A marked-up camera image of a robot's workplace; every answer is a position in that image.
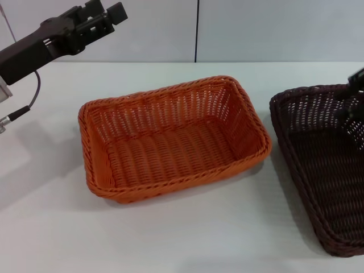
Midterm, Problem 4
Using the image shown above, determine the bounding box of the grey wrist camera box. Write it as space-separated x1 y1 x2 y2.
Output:
0 76 14 101

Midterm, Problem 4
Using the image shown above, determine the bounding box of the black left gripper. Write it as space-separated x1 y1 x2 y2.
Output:
0 0 104 86

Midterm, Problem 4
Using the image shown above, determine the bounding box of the black vertical wall strip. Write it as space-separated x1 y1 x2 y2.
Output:
194 0 200 63

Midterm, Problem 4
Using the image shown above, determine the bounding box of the grey cable with metal plug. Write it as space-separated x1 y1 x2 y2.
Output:
0 70 42 133

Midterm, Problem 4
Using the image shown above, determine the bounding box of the orange woven plastic basket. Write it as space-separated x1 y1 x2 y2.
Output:
77 75 273 204

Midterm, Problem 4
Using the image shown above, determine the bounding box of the dark brown woven plastic basket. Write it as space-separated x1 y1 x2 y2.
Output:
269 84 364 258

